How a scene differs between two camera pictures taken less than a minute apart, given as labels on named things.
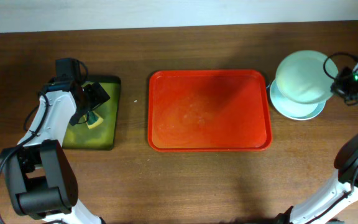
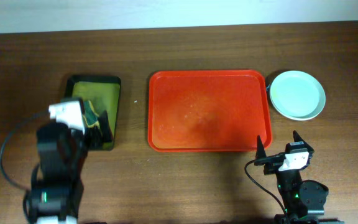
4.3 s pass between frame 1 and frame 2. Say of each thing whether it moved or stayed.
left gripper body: moved
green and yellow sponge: stayed
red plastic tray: stayed
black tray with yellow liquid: stayed
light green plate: moved
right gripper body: moved
